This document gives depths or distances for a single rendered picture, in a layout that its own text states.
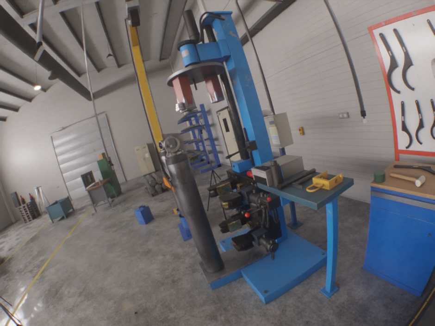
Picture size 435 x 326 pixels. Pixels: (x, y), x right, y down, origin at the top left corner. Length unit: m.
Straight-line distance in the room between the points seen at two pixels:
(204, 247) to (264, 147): 1.18
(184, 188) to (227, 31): 1.63
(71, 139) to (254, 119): 12.39
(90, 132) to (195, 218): 11.61
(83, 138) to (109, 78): 4.11
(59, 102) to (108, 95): 3.53
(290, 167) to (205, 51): 1.36
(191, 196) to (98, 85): 12.23
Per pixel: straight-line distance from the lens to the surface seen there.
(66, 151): 13.63
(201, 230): 1.94
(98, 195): 7.48
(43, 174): 14.73
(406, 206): 1.64
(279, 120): 2.37
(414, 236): 1.73
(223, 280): 2.25
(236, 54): 2.08
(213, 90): 1.99
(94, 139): 12.92
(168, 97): 12.81
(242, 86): 1.98
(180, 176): 1.75
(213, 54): 2.04
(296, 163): 1.73
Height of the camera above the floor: 1.63
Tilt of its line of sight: 11 degrees down
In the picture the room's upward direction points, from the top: 16 degrees counter-clockwise
